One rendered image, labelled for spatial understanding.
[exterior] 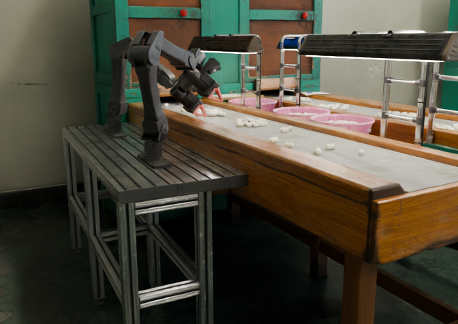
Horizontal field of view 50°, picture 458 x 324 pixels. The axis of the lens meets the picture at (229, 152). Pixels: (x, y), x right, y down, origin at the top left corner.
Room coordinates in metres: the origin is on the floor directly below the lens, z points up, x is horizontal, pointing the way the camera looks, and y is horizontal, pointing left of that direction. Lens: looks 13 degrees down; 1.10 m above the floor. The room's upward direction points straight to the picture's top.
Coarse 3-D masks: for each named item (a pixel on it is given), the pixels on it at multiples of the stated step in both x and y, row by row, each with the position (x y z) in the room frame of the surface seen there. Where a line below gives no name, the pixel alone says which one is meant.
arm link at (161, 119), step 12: (132, 48) 1.68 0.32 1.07; (144, 48) 1.66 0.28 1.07; (132, 60) 1.68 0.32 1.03; (144, 60) 1.65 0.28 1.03; (144, 72) 1.67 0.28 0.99; (156, 72) 1.71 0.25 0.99; (144, 84) 1.68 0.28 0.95; (156, 84) 1.71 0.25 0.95; (144, 96) 1.69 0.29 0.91; (156, 96) 1.71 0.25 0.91; (144, 108) 1.71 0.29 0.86; (156, 108) 1.70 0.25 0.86; (144, 120) 1.72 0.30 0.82; (156, 120) 1.70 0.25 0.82; (144, 132) 1.73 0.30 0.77; (156, 132) 1.70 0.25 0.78
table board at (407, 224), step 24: (408, 192) 1.13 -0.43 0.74; (432, 192) 1.14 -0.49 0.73; (456, 192) 1.18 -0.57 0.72; (384, 216) 1.06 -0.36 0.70; (408, 216) 1.10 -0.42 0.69; (432, 216) 1.14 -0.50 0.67; (456, 216) 1.19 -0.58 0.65; (384, 240) 1.07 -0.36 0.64; (408, 240) 1.11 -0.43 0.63; (432, 240) 1.15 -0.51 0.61; (456, 240) 1.19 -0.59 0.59
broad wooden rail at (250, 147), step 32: (192, 128) 1.92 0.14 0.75; (224, 128) 1.86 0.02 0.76; (224, 160) 1.69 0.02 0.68; (256, 160) 1.50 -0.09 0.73; (288, 160) 1.36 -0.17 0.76; (320, 160) 1.34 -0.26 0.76; (256, 192) 1.50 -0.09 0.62; (288, 192) 1.35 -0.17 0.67; (320, 192) 1.23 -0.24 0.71; (352, 192) 1.12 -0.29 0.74; (384, 192) 1.09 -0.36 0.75; (320, 224) 1.23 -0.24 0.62; (352, 224) 1.12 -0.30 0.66
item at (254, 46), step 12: (204, 36) 2.56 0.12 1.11; (216, 36) 2.44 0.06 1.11; (228, 36) 2.33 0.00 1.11; (240, 36) 2.24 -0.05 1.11; (252, 36) 2.15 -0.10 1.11; (204, 48) 2.47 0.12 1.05; (216, 48) 2.37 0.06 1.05; (228, 48) 2.26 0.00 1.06; (240, 48) 2.17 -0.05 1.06; (252, 48) 2.13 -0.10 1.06
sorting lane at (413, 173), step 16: (224, 112) 2.46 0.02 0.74; (240, 128) 2.00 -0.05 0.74; (256, 128) 1.99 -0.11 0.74; (272, 128) 1.99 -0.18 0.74; (304, 144) 1.68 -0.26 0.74; (320, 144) 1.68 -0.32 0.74; (336, 144) 1.68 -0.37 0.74; (352, 144) 1.68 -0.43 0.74; (336, 160) 1.44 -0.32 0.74; (352, 160) 1.44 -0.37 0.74; (368, 160) 1.44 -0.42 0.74; (384, 160) 1.44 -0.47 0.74; (400, 160) 1.44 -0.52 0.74; (416, 160) 1.44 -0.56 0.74; (384, 176) 1.27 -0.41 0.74; (400, 176) 1.26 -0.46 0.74; (416, 176) 1.26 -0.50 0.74; (432, 176) 1.26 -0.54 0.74; (448, 176) 1.26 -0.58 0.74
